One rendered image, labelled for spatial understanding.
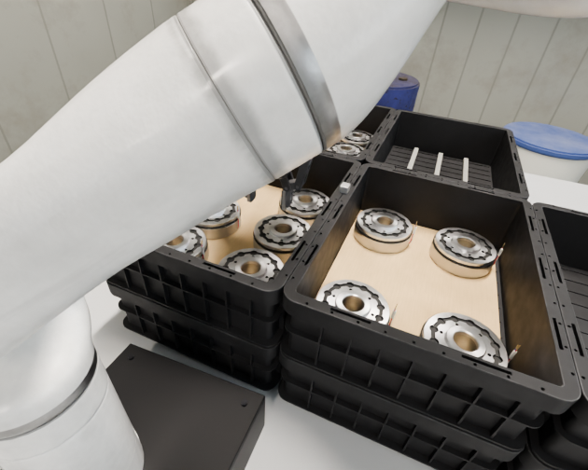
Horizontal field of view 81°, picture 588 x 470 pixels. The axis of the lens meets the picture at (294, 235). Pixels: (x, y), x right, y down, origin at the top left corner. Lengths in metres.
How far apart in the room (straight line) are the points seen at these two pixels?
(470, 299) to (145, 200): 0.53
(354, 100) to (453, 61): 2.51
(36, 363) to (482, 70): 2.62
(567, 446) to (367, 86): 0.42
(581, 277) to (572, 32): 2.08
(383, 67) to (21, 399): 0.30
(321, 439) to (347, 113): 0.47
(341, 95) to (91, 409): 0.30
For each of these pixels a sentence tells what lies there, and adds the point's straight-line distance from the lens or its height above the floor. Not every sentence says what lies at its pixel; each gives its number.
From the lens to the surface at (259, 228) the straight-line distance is 0.61.
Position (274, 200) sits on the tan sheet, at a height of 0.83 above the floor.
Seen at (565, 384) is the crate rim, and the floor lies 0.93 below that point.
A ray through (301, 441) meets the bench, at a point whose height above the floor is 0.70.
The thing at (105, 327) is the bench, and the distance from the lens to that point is 0.71.
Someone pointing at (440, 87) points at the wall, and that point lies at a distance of 2.70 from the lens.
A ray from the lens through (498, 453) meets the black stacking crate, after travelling 0.51.
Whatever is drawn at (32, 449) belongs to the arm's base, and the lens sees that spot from 0.35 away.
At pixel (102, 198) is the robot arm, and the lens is 0.17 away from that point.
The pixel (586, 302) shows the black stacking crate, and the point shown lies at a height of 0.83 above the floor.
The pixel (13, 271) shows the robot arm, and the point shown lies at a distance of 0.21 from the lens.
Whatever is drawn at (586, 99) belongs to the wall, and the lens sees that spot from 2.83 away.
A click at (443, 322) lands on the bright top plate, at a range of 0.52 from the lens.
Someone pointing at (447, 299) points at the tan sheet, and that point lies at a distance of 0.60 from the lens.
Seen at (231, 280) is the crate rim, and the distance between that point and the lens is 0.41.
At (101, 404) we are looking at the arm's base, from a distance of 0.36.
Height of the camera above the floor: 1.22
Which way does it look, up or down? 37 degrees down
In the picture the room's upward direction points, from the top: 4 degrees clockwise
